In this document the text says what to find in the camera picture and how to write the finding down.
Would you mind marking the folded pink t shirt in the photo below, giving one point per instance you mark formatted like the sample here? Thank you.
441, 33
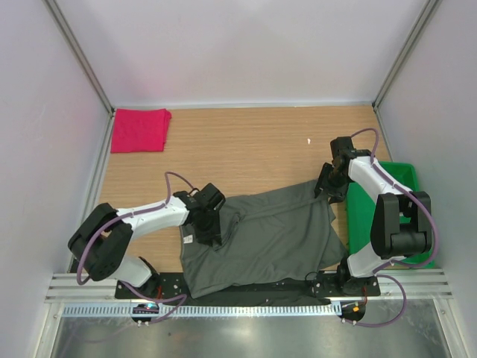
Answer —
140, 130

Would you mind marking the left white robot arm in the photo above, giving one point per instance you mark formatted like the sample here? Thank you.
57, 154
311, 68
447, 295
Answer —
100, 243

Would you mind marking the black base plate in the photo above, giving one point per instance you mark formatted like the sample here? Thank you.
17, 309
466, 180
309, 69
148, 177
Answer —
315, 289

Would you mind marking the white slotted cable duct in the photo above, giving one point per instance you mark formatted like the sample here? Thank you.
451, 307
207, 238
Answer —
147, 310

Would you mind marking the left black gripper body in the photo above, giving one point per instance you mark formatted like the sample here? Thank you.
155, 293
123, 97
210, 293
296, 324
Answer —
209, 227

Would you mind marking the grey t shirt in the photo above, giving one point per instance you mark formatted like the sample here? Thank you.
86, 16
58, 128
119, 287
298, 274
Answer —
266, 237

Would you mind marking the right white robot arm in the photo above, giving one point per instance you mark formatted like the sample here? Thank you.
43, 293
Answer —
402, 223

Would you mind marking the green plastic tray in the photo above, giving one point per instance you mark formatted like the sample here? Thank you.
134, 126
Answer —
397, 175

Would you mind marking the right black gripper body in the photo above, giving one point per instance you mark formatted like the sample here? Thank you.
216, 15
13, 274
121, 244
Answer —
338, 183

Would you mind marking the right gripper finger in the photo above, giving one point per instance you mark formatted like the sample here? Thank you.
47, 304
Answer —
337, 195
322, 185

